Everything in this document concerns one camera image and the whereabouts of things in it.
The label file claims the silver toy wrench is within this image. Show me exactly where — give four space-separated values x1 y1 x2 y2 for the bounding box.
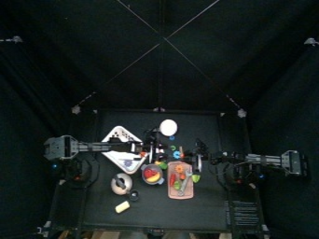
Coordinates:
177 170 195 197

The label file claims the yellow toy block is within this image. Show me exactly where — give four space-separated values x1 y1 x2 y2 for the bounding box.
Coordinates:
115 200 131 215

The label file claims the grey bowl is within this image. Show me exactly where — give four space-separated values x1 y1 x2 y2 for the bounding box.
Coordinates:
140 163 165 186

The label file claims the pink cutting board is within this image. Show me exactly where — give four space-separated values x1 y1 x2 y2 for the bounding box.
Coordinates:
167 161 196 201

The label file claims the white printed label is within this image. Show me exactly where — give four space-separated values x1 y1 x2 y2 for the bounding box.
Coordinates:
231 200 259 228

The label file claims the red toy fruit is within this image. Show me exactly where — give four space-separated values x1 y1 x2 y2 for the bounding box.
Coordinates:
143 168 157 179

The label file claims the white round plate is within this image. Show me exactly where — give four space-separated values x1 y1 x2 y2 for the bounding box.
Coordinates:
159 119 179 137

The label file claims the white square basket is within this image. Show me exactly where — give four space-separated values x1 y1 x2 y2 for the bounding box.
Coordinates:
101 125 149 176

